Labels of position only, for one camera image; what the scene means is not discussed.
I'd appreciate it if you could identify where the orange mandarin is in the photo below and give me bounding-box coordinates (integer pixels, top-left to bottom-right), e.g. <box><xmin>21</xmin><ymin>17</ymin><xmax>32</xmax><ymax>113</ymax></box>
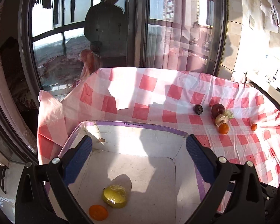
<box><xmin>251</xmin><ymin>123</ymin><xmax>257</xmax><ymax>131</ymax></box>
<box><xmin>218</xmin><ymin>123</ymin><xmax>230</xmax><ymax>135</ymax></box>
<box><xmin>88</xmin><ymin>205</ymin><xmax>109</xmax><ymax>221</ymax></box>

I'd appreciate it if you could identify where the green pear half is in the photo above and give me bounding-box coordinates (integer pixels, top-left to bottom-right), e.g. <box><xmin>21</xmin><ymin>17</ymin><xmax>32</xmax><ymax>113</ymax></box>
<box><xmin>102</xmin><ymin>185</ymin><xmax>128</xmax><ymax>208</ymax></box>

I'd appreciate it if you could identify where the dark red apple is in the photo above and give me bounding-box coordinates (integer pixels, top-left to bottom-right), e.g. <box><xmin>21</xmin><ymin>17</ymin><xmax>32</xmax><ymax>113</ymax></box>
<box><xmin>211</xmin><ymin>103</ymin><xmax>225</xmax><ymax>119</ymax></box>

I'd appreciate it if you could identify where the red white checkered tablecloth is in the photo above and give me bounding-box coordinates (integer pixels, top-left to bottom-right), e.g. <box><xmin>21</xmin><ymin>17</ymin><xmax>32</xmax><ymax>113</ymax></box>
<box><xmin>37</xmin><ymin>67</ymin><xmax>280</xmax><ymax>187</ymax></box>

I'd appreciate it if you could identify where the purple cardboard box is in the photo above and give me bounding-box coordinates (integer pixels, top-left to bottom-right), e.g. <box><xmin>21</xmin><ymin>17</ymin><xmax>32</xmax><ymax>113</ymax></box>
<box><xmin>58</xmin><ymin>121</ymin><xmax>210</xmax><ymax>223</ymax></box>

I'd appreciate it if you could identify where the dark passion fruit left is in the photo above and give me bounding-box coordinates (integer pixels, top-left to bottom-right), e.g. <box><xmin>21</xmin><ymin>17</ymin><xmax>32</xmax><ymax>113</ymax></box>
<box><xmin>194</xmin><ymin>105</ymin><xmax>203</xmax><ymax>115</ymax></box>

